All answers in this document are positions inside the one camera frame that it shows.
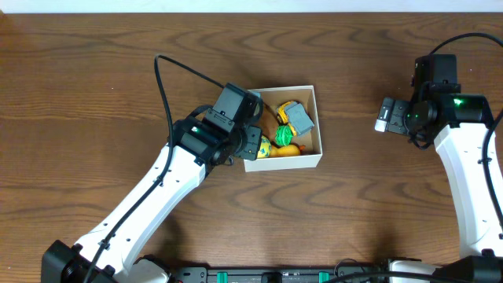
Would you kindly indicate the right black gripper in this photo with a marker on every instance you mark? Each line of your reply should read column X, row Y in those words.
column 395, row 116

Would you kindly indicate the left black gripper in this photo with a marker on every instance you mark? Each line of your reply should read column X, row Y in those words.
column 251, row 141

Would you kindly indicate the yellow ball with blue letters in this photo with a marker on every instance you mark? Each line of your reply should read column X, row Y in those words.
column 264, row 148

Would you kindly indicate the green plastic wheel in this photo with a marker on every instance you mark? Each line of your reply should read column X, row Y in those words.
column 284, row 135

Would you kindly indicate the orange toy duck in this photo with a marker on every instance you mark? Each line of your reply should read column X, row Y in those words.
column 286, row 151

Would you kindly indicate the yellow grey toy truck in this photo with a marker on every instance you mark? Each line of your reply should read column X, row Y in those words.
column 294, row 115

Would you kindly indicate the brown plush toy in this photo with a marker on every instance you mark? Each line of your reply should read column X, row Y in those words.
column 268, row 122

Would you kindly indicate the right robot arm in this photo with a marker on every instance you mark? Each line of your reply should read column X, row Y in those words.
column 461, row 129

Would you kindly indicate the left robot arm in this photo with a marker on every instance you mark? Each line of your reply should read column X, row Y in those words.
column 209, row 136

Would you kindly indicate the white cardboard box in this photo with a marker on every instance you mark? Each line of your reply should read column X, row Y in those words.
column 313, row 152

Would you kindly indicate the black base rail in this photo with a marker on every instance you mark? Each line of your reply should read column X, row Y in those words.
column 201, row 274

